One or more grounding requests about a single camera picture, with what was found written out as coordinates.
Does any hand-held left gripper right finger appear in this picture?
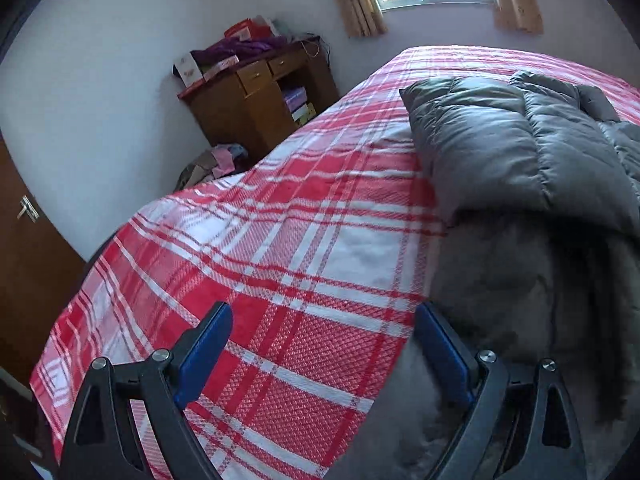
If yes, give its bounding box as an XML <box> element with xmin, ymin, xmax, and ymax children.
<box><xmin>415</xmin><ymin>301</ymin><xmax>587</xmax><ymax>480</ymax></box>

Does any white gift box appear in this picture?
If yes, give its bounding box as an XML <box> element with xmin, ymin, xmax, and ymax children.
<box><xmin>173</xmin><ymin>51</ymin><xmax>206</xmax><ymax>88</ymax></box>

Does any wooden desk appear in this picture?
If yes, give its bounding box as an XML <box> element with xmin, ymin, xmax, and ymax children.
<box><xmin>177</xmin><ymin>35</ymin><xmax>341</xmax><ymax>166</ymax></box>

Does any pile of clothes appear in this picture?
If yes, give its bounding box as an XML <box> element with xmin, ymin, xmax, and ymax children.
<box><xmin>174</xmin><ymin>144</ymin><xmax>249</xmax><ymax>192</ymax></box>

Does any brown wooden door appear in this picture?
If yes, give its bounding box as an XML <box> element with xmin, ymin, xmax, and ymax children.
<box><xmin>0</xmin><ymin>135</ymin><xmax>86</xmax><ymax>376</ymax></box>

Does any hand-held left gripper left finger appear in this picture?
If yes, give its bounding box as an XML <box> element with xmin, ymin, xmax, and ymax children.
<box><xmin>59</xmin><ymin>301</ymin><xmax>234</xmax><ymax>480</ymax></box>

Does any thin cable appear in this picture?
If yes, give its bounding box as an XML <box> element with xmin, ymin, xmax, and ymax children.
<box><xmin>300</xmin><ymin>35</ymin><xmax>333</xmax><ymax>61</ymax></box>

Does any flat pink box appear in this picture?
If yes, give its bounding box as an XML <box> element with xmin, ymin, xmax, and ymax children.
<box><xmin>202</xmin><ymin>55</ymin><xmax>241</xmax><ymax>82</ymax></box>

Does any red box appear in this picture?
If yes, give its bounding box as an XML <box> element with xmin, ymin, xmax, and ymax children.
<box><xmin>223</xmin><ymin>18</ymin><xmax>257</xmax><ymax>41</ymax></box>

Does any purple box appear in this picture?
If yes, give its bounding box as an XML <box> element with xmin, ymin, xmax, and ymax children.
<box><xmin>281</xmin><ymin>86</ymin><xmax>308</xmax><ymax>111</ymax></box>

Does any red plaid bed sheet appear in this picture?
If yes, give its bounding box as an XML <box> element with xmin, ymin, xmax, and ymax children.
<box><xmin>29</xmin><ymin>46</ymin><xmax>640</xmax><ymax>480</ymax></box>

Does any purple cloth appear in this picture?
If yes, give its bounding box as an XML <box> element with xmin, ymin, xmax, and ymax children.
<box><xmin>191</xmin><ymin>36</ymin><xmax>296</xmax><ymax>66</ymax></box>

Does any grey puffer jacket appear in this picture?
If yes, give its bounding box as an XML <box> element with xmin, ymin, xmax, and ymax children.
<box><xmin>360</xmin><ymin>71</ymin><xmax>640</xmax><ymax>480</ymax></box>

